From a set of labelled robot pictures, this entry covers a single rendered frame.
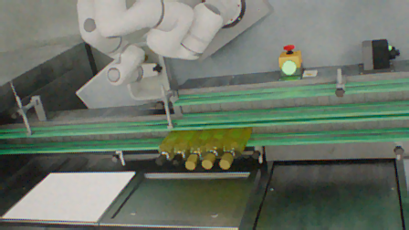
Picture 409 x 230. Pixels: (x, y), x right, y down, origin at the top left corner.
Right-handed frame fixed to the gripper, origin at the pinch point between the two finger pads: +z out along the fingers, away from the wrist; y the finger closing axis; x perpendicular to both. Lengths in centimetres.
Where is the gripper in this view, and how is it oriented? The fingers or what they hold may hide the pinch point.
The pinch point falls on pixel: (152, 68)
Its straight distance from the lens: 178.8
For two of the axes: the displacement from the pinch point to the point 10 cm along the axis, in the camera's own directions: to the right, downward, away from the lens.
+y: 9.3, -0.8, -3.6
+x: -1.4, -9.8, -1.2
